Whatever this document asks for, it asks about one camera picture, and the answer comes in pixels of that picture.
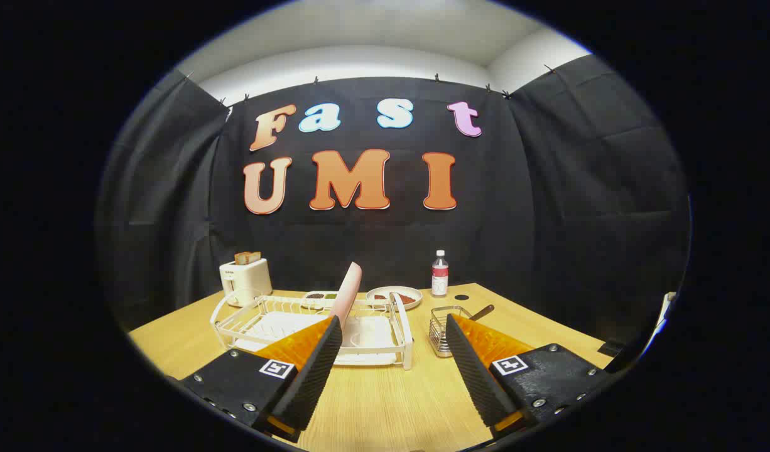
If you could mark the plastic bottle with red label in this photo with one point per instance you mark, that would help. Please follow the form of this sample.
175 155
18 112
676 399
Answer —
439 279

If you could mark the white round plate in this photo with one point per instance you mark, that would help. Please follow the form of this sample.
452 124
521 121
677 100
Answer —
416 292

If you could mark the white divided dish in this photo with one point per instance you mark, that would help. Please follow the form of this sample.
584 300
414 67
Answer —
314 302

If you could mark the white toaster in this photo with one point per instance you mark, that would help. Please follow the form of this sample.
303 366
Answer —
247 279

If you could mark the toast slice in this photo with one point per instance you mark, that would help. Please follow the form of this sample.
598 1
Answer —
254 257
240 258

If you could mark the pink plate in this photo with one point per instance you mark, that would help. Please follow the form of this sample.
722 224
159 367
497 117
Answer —
348 292

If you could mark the raw red meat slices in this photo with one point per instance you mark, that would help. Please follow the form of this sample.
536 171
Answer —
405 299

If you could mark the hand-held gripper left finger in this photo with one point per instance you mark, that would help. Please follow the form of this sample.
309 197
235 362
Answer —
313 376

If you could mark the small black object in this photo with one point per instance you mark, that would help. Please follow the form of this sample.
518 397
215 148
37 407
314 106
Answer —
611 348

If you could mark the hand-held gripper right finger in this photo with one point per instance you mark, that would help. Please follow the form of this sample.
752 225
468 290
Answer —
476 376

